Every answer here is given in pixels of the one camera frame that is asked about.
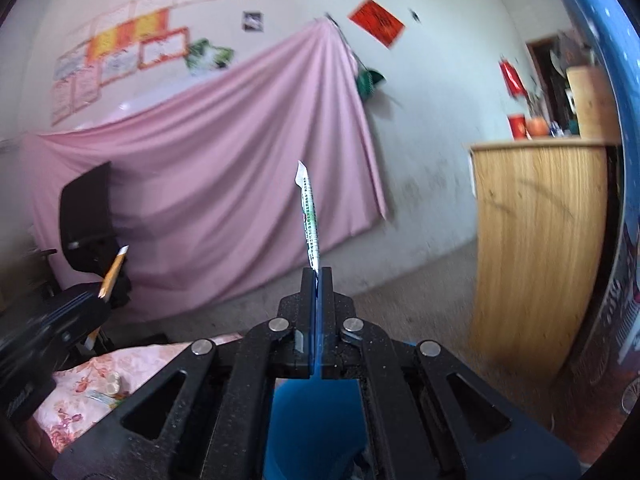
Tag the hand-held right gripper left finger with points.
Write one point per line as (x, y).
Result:
(307, 310)

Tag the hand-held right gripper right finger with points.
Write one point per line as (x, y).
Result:
(326, 310)

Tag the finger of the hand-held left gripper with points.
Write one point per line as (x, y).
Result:
(80, 315)

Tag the orange thin packet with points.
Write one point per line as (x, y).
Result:
(114, 272)

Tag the beige tape roll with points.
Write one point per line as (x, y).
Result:
(111, 385)

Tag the small silver wrapper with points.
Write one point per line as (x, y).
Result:
(97, 397)

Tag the white green printed paper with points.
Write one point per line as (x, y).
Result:
(309, 220)

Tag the blue plastic basin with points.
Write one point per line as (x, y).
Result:
(310, 425)

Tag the floral pink blanket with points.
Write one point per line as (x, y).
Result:
(145, 360)

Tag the black office chair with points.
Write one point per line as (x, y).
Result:
(82, 205)

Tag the pink hanging sheet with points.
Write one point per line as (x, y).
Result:
(225, 160)

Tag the light wooden cabinet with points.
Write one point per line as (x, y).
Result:
(540, 250)

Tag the green plastic hanging holder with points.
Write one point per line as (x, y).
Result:
(370, 82)

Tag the green nature photo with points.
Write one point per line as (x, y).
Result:
(197, 52)
(220, 59)

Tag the red cup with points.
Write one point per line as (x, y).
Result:
(518, 126)

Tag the orange fruit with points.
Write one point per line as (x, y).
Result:
(538, 126)

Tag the small black white photo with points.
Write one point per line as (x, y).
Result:
(253, 21)

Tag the red hanging bag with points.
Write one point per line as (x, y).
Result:
(511, 77)

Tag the light wooden board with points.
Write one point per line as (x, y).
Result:
(592, 105)

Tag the group of wall certificates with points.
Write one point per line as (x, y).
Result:
(125, 35)

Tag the red paper wall decoration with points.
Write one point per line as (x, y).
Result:
(376, 22)

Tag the small black wall hook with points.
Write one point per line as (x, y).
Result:
(414, 15)

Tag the dark wooden door frame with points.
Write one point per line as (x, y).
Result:
(532, 60)

